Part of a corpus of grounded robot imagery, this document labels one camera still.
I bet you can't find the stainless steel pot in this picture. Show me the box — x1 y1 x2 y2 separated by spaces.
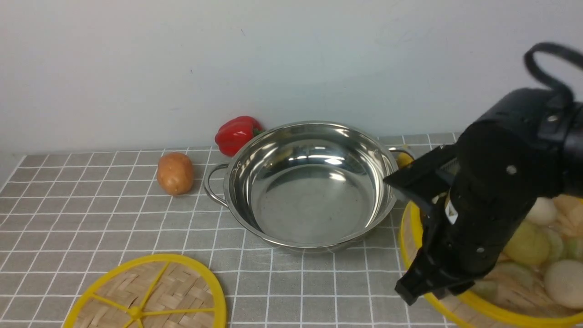
202 121 412 253

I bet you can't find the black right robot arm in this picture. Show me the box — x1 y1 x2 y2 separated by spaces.
384 88 582 305

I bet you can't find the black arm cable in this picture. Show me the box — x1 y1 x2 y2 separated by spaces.
523 42 583 110

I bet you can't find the green round bun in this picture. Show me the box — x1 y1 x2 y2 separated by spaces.
502 220 551 266

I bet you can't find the green edge dumpling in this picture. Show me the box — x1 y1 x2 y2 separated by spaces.
565 237 583 262

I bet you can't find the white round bun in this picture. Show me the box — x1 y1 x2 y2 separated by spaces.
544 259 583 309
525 197 558 226

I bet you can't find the yellow woven bamboo steamer lid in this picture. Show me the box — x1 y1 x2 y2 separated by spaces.
63 254 228 328

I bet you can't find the red bell pepper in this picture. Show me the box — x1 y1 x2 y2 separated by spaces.
215 116 264 157

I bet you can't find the white crescent dumpling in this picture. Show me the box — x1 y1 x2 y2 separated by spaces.
552 195 583 231

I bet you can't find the brown potato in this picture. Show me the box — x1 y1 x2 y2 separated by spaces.
156 152 194 196

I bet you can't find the yellow bamboo steamer basket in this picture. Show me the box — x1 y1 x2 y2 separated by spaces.
425 218 582 328

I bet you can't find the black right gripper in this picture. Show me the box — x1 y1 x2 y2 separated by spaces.
383 121 563 305

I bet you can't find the light green dumpling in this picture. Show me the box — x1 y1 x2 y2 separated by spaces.
543 227 566 263

